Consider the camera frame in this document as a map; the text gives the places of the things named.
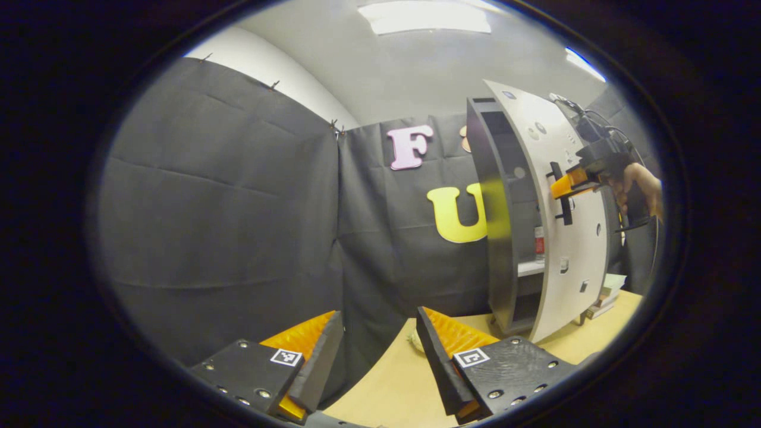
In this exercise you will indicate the large ceiling light panel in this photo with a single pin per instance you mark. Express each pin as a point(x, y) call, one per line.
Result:
point(425, 16)

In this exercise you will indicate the green book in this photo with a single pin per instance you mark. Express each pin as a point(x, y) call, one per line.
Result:
point(615, 281)

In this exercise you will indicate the yellow lumpy soft toy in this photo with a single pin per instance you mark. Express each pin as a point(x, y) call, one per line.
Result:
point(414, 342)

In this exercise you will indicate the dark grey cabinet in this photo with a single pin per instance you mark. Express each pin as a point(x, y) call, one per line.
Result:
point(496, 238)

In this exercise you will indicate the clear plastic bottle red label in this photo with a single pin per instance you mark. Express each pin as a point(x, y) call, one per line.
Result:
point(539, 244)

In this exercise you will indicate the white cabinet door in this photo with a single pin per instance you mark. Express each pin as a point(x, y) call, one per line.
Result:
point(571, 285)

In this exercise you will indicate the brown book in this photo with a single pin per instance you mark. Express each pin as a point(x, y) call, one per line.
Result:
point(609, 295)

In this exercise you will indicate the grey book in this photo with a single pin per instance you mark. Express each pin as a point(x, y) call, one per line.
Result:
point(600, 309)

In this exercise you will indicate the black binder clip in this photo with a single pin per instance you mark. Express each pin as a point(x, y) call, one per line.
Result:
point(337, 128)
point(273, 85)

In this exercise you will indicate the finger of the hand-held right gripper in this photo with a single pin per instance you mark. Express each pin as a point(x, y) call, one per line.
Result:
point(565, 185)

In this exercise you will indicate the narrow ceiling light panel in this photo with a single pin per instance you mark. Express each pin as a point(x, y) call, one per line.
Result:
point(585, 64)

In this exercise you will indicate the black backdrop cloth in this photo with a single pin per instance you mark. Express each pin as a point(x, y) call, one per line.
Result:
point(208, 208)

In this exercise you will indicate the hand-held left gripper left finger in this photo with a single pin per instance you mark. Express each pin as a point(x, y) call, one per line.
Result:
point(321, 362)

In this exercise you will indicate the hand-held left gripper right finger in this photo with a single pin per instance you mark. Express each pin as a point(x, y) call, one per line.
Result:
point(440, 368)

